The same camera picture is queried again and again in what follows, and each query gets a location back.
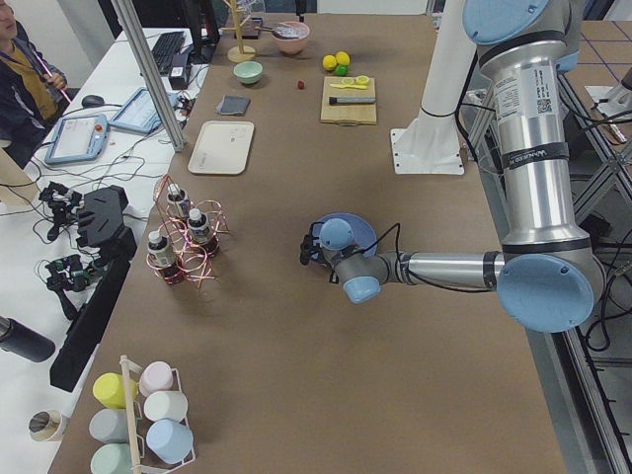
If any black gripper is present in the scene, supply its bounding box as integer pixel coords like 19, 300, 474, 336
299, 221, 340, 284

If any blue plastic bowl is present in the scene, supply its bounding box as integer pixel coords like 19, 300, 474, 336
312, 212, 377, 257

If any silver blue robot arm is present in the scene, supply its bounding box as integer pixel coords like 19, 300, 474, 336
300, 1, 605, 333

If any pink bowl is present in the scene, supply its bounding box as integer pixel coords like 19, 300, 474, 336
273, 22, 311, 55

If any yellow lemon near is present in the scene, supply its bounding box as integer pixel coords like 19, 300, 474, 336
322, 54, 338, 71

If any yellow lemon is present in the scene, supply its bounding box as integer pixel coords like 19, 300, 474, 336
335, 50, 351, 66
322, 54, 338, 71

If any yellow lemon far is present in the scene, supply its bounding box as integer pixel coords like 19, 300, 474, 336
335, 50, 351, 66

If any wooden mug tree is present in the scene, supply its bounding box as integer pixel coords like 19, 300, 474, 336
223, 0, 257, 63

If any mint green bowl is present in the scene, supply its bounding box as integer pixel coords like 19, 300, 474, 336
233, 60, 264, 85

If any yellow plastic knife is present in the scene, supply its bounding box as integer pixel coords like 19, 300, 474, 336
329, 82, 368, 90

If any wooden cutting board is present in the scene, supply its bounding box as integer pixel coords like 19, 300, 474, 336
320, 75, 377, 125

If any grey folded cloth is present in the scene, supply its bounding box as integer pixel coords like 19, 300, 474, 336
216, 95, 251, 117

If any black keyboard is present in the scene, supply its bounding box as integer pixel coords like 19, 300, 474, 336
151, 31, 185, 75

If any bottle white cap middle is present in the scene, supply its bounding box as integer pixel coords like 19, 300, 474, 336
187, 207, 212, 245

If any bottle white cap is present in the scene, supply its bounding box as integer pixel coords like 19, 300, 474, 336
187, 207, 212, 245
167, 183, 191, 218
147, 230, 177, 269

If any cream rabbit tray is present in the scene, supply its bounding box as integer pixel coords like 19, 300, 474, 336
188, 120, 255, 176

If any bottle white cap near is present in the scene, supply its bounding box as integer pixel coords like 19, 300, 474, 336
147, 230, 177, 269

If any bottle white cap far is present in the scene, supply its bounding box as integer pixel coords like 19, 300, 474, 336
167, 183, 191, 218

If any pink cup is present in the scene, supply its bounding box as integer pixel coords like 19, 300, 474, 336
139, 360, 174, 397

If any white cup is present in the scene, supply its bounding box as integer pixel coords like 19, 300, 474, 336
143, 391, 189, 423

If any blue cup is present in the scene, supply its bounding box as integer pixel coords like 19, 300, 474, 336
146, 419, 194, 464

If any black computer mouse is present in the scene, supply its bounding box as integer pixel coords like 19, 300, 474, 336
81, 94, 106, 109

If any yellow cup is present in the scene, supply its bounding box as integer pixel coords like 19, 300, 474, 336
92, 372, 126, 409

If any teach pendant with red button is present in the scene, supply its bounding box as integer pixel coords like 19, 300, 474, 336
44, 114, 109, 165

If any grey cup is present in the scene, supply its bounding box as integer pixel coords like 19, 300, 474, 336
89, 409, 128, 443

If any person in dark jacket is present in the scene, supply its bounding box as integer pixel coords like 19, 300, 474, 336
1, 1, 69, 168

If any mint cup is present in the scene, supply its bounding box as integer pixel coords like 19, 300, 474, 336
90, 443, 132, 474

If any black thermos bottle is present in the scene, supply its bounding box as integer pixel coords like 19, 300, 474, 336
0, 317, 55, 362

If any tape roll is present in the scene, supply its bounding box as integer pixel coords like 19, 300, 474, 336
29, 410, 69, 441

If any steel black handled rod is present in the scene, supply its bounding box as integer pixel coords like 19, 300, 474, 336
328, 97, 376, 106

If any copper wire bottle rack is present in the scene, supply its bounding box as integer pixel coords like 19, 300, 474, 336
146, 175, 229, 287

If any aluminium frame post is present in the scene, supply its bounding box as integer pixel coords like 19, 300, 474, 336
112, 0, 185, 152

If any white wire cup rack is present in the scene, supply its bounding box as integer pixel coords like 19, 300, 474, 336
119, 355, 197, 473

